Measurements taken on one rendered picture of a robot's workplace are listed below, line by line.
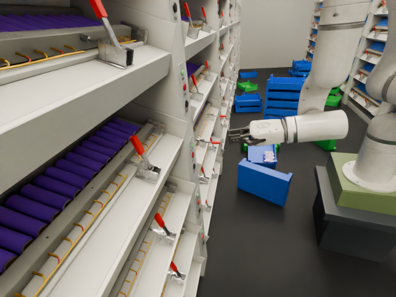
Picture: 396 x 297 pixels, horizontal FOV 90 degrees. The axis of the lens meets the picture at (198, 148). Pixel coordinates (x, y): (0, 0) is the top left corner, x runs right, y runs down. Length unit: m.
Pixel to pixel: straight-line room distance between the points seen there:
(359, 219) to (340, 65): 0.61
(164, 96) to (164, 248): 0.35
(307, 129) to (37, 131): 0.61
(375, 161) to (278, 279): 0.61
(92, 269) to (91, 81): 0.22
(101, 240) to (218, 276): 0.79
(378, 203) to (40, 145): 1.02
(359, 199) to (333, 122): 0.42
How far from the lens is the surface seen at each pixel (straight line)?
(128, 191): 0.37
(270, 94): 1.97
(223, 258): 1.09
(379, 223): 1.03
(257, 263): 1.09
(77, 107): 0.22
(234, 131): 0.70
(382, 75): 0.88
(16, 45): 0.27
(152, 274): 0.50
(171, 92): 0.47
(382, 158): 0.96
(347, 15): 0.60
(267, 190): 1.28
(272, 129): 0.64
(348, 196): 0.99
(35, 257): 0.30
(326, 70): 0.61
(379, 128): 0.91
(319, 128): 0.66
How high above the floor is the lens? 0.96
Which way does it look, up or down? 32 degrees down
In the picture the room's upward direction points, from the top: 6 degrees counter-clockwise
